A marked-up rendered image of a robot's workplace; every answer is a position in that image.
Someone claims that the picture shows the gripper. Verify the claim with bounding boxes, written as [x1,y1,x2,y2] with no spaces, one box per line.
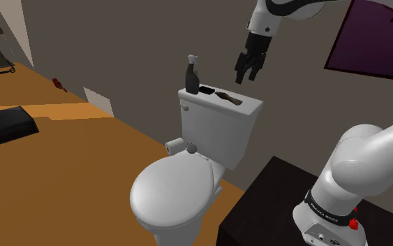
[234,31,273,85]

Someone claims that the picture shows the dark brown brush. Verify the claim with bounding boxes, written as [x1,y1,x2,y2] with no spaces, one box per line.
[215,91,244,106]

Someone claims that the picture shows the small black flat box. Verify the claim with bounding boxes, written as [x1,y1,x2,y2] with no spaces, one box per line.
[198,85,216,96]

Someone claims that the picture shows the black spray bottle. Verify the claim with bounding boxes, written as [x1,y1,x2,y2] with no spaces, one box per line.
[185,54,201,96]

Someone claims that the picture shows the toilet paper roll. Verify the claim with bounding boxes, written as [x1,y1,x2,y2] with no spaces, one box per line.
[164,137,186,156]

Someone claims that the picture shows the white toilet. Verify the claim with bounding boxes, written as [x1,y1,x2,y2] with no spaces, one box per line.
[129,83,264,246]

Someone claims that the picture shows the dark robot stand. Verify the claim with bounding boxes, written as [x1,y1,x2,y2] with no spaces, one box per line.
[215,155,393,246]

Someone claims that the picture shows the small red object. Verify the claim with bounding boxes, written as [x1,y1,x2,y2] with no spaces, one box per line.
[52,78,68,93]

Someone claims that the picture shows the purple wall picture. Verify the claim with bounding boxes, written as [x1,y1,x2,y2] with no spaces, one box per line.
[324,0,393,83]

